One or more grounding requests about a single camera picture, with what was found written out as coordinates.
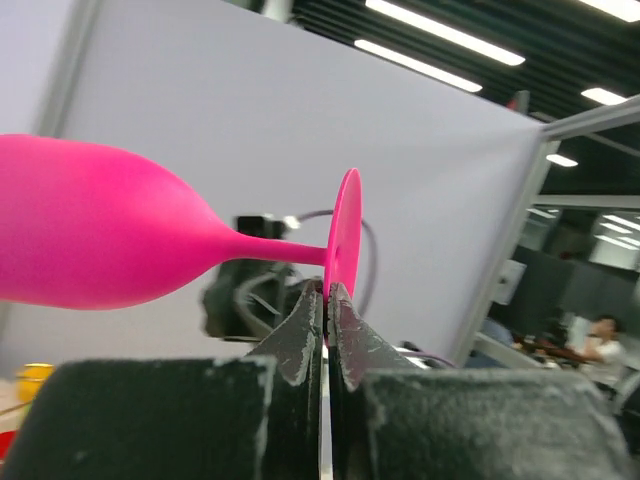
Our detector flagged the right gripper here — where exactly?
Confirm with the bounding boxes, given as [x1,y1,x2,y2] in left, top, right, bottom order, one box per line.
[199,213,321,344]

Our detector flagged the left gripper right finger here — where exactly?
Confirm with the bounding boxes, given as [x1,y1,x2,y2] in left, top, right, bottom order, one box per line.
[327,284,635,480]

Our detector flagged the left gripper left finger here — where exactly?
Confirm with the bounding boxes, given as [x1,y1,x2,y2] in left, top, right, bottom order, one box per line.
[1,280,323,480]

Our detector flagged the pink plastic wine glass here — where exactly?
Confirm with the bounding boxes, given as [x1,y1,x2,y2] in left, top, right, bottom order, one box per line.
[1,134,362,310]

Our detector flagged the orange wine glass near rack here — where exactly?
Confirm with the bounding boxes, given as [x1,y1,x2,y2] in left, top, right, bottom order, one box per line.
[16,363,55,403]

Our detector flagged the person in background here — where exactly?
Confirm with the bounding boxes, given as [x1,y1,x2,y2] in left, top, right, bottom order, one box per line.
[577,315,626,393]

